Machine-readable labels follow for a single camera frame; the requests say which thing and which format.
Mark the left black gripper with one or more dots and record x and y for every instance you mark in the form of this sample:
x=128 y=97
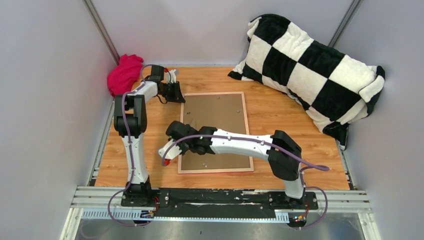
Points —
x=177 y=96

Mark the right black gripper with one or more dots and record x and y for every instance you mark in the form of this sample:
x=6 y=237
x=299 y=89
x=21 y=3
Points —
x=183 y=150

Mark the pink picture frame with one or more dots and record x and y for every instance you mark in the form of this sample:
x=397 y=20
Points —
x=222 y=110

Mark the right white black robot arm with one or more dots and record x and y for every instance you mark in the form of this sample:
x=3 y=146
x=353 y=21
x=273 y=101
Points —
x=282 y=153

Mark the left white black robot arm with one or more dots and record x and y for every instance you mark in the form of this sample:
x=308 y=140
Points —
x=130 y=121

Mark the magenta cloth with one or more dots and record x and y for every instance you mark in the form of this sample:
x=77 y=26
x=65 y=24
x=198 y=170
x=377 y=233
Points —
x=124 y=75

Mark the black white checkered pillow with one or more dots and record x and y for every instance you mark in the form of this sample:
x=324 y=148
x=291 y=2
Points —
x=333 y=88

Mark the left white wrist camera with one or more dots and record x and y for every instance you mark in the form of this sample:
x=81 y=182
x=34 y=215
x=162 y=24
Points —
x=171 y=77

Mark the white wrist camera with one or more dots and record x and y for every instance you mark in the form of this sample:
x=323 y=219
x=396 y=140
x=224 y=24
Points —
x=169 y=151
x=171 y=77

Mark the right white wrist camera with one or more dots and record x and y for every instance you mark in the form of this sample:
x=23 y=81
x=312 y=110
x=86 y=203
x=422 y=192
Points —
x=169 y=151

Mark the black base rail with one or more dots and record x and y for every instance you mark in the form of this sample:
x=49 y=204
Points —
x=218 y=204

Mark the left aluminium corner post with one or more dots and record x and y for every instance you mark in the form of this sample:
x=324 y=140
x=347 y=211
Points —
x=96 y=18

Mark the aluminium corner post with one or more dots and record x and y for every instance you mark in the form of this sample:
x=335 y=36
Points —
x=348 y=16
x=96 y=18

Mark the right aluminium corner post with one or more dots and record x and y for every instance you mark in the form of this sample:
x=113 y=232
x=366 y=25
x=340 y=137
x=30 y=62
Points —
x=348 y=16

